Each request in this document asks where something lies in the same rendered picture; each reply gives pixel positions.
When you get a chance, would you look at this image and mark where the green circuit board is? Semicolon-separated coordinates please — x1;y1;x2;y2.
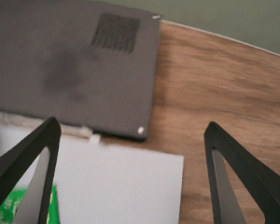
0;180;60;224

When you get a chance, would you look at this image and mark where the light grey mat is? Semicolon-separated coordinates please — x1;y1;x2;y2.
0;120;184;224

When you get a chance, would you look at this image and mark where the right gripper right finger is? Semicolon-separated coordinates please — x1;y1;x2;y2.
203;121;280;224

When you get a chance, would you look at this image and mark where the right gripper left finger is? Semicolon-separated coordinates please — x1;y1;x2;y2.
0;117;62;224

